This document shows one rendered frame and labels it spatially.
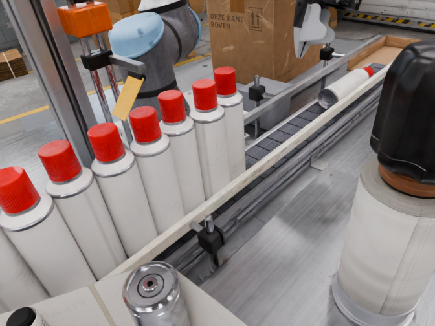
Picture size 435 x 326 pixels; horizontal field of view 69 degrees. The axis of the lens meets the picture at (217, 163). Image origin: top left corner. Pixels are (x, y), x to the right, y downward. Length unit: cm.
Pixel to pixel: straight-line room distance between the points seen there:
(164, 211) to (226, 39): 68
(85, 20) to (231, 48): 66
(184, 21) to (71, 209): 55
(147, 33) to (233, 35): 38
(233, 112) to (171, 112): 11
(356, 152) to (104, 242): 56
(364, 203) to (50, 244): 31
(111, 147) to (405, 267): 31
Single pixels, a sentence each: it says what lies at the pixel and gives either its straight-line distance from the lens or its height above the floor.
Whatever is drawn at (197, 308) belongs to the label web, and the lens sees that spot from 26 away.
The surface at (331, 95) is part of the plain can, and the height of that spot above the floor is 91.
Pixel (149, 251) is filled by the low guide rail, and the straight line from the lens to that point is 45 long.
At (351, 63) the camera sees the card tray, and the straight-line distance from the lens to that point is 121.
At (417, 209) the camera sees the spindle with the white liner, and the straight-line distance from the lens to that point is 29.
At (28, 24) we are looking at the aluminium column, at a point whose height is 118.
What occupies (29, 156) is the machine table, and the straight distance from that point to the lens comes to 93.
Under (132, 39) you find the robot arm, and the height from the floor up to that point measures 109.
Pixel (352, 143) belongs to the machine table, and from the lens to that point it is 79.
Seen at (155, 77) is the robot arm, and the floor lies 101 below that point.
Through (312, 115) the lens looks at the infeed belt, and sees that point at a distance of 79.
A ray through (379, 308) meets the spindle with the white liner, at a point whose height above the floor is 93.
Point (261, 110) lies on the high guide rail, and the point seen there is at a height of 96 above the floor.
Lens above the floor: 125
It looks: 36 degrees down
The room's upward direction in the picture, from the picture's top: 6 degrees counter-clockwise
